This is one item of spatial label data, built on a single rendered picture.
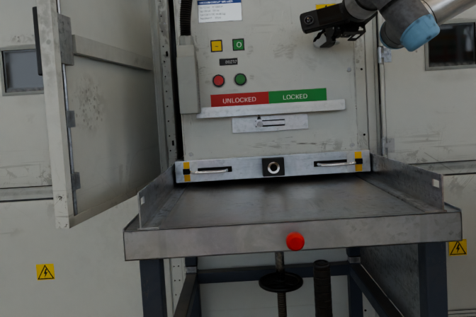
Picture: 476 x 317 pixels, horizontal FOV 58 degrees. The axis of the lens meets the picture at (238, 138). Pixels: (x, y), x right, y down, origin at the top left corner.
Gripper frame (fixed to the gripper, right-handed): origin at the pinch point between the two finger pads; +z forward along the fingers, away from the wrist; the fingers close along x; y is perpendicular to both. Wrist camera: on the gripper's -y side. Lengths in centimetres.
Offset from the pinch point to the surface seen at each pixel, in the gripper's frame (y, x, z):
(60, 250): -74, -48, 61
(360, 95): 26.3, -8.2, 24.1
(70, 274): -71, -56, 62
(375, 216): -8, -47, -29
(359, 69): 26.4, 0.1, 21.8
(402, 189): 8.6, -42.4, -14.4
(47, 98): -65, -17, -13
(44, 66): -65, -11, -14
